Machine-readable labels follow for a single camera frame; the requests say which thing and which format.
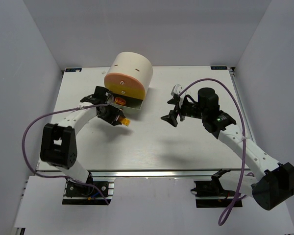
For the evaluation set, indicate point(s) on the aluminium table front rail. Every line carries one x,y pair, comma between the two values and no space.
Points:
153,173

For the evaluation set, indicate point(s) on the yellow drawer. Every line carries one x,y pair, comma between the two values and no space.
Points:
126,91

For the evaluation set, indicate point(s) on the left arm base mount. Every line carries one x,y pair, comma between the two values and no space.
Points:
75,194

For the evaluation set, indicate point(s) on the left blue corner label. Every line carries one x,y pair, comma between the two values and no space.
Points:
73,69

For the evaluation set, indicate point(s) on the blue corner label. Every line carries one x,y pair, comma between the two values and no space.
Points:
73,69
218,68

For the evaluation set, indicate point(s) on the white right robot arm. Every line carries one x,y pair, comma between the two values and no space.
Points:
271,182

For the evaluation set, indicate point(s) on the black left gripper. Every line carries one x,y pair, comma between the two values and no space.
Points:
113,115

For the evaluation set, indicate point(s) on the right blue corner label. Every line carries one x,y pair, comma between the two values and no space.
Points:
218,68

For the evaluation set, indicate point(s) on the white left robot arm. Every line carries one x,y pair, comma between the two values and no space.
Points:
59,147

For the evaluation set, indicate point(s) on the cream drawer cabinet shell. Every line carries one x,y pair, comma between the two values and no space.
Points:
135,65

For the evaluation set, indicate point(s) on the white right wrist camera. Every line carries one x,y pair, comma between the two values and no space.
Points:
179,90

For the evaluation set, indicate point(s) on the yellow lego brick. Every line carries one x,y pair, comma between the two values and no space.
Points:
125,121

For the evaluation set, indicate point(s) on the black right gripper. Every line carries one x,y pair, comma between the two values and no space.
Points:
177,110

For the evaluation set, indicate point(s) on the orange oval lego piece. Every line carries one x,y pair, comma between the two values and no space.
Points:
120,101

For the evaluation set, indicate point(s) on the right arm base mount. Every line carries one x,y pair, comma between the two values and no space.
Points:
210,193

